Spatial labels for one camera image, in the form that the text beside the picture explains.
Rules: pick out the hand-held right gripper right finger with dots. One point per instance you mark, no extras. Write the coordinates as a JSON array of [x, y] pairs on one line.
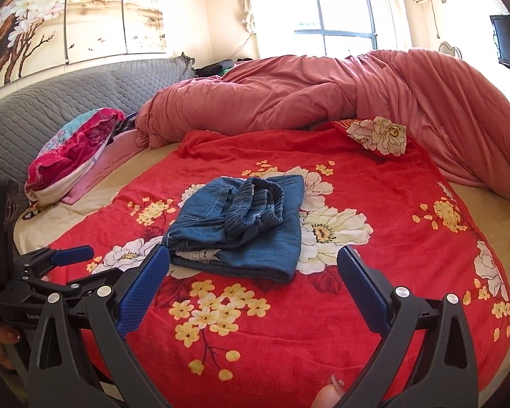
[[365, 293]]

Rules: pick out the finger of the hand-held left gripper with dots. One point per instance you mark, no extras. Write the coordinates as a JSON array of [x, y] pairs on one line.
[[85, 287], [72, 255]]

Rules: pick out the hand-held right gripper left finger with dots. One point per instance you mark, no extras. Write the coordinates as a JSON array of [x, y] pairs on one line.
[[142, 293]]

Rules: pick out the blue denim pants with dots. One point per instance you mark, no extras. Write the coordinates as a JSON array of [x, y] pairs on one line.
[[255, 238]]

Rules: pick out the person's right hand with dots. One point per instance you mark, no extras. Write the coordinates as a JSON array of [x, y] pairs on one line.
[[327, 393]]

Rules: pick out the beige bed sheet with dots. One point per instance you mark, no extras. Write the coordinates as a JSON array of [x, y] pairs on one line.
[[97, 195]]

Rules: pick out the red floral blanket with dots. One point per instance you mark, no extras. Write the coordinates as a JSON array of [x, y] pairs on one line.
[[280, 340]]

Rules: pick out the light pink cloth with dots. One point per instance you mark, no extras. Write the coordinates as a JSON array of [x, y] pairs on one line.
[[106, 161]]

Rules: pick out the pink floral pillow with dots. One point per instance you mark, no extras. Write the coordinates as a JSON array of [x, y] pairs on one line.
[[72, 148]]

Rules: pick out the striped dark cloth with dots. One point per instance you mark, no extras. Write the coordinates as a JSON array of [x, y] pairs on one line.
[[125, 122]]

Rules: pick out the grey quilted headboard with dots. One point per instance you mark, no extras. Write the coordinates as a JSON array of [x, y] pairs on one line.
[[68, 89]]

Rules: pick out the coral pink quilt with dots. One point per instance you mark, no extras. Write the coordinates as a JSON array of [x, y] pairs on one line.
[[301, 89]]

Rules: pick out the pile of dark clothes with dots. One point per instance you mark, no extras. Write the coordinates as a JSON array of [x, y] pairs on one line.
[[208, 70]]

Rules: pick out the floral panel with calligraphy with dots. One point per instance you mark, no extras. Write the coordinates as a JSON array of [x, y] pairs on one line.
[[144, 12]]

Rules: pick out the white heart-shaped object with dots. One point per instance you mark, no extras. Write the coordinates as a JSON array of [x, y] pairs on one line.
[[449, 49]]

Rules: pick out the cream curtain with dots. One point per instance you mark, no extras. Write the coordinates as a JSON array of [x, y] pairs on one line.
[[391, 8], [248, 4]]

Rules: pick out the window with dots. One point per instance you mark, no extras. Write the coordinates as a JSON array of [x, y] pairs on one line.
[[335, 8]]

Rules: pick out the white air conditioner pipe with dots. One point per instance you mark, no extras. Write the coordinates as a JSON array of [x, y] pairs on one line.
[[433, 8]]

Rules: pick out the floral wall painting panel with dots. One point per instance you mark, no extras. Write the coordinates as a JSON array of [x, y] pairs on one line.
[[95, 12], [25, 21]]

